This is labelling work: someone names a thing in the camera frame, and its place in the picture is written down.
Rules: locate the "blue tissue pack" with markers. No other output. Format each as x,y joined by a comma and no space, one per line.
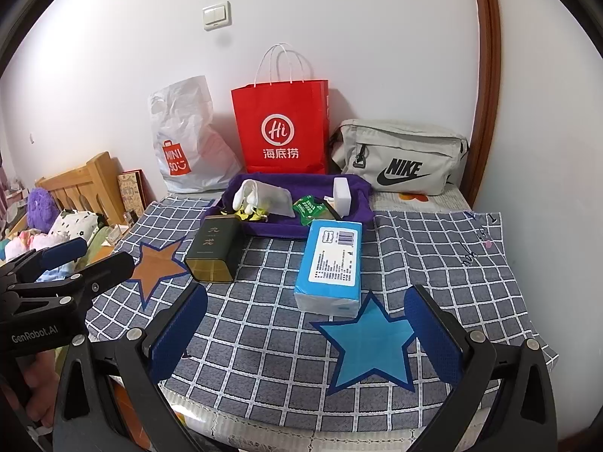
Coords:
329,268

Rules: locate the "brown wooden door frame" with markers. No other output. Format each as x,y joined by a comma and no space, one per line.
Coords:
487,80

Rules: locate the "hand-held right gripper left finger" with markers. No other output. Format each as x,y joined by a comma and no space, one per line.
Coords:
179,329

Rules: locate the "dark green sachet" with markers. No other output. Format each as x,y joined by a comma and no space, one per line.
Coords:
308,206

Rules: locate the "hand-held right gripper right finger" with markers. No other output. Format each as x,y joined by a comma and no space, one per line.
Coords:
433,334

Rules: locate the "polka dot pillow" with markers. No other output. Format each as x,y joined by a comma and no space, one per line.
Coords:
73,226

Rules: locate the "white plastic shopping bag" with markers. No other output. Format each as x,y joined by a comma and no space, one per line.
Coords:
188,127

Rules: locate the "grey checked tablecloth with stars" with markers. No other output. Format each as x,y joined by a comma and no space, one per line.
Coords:
424,254

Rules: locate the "yellow small pouch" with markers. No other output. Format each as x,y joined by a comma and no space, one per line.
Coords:
252,215

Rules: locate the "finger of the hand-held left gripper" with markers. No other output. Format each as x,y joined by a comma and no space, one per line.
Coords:
61,250
99,270

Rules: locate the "purple towel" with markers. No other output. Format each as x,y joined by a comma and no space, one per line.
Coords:
282,228

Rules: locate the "white wall light switch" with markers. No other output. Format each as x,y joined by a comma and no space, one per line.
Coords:
216,15

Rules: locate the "dark green tin box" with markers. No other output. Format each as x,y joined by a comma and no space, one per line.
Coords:
212,249

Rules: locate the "grey waist bag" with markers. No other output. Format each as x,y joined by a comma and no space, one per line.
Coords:
400,150

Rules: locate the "wooden headboard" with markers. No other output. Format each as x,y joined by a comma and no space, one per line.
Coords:
85,183

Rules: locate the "person's left hand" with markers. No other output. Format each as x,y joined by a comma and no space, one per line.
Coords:
35,376

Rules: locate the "purple plush toy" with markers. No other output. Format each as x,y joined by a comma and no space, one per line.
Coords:
38,207

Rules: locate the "red paper bag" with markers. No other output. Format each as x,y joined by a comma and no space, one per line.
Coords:
280,127

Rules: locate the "patterned brown book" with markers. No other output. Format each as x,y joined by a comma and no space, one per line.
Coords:
132,190

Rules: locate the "white fruit print table cover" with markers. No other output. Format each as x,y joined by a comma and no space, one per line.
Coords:
329,428

